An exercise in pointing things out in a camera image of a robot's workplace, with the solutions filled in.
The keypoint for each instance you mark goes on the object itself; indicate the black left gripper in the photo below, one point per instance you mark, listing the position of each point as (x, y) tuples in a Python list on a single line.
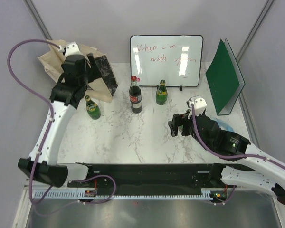
[(93, 72)]

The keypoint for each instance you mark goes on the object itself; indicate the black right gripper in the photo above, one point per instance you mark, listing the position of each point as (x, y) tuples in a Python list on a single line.
[(178, 120)]

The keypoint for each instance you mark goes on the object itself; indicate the green perrier bottle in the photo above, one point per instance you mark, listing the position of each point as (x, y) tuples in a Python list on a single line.
[(161, 93), (92, 108)]

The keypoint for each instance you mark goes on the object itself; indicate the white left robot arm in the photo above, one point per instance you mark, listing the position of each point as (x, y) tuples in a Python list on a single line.
[(42, 165)]

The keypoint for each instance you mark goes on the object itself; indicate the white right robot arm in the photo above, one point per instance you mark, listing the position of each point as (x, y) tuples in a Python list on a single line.
[(267, 173)]

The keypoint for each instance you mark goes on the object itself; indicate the beige canvas tote bag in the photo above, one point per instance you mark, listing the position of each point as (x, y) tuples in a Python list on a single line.
[(102, 88)]

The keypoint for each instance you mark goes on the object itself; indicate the Coca-Cola glass bottle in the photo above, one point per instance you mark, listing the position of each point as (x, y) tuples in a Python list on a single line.
[(135, 96)]

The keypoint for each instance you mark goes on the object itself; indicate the light blue face mask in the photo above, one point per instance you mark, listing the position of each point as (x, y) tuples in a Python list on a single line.
[(223, 125)]

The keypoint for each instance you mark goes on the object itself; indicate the green folder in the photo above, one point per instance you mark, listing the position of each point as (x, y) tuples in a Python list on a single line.
[(225, 79)]

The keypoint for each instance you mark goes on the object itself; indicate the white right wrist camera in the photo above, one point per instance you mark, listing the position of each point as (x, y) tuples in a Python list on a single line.
[(197, 106)]

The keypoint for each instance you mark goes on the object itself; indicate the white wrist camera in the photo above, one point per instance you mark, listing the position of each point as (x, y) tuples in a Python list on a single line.
[(197, 106), (70, 49)]

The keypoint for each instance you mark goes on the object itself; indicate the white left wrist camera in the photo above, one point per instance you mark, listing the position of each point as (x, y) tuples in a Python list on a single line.
[(70, 49)]

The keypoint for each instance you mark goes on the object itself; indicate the small whiteboard black frame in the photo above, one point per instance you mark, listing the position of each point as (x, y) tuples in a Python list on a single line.
[(173, 58)]

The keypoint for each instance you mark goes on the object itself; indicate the white slotted cable duct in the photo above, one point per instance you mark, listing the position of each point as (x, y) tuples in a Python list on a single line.
[(95, 195)]

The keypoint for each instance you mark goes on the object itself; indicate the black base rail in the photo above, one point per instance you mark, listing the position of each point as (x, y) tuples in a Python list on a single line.
[(152, 178)]

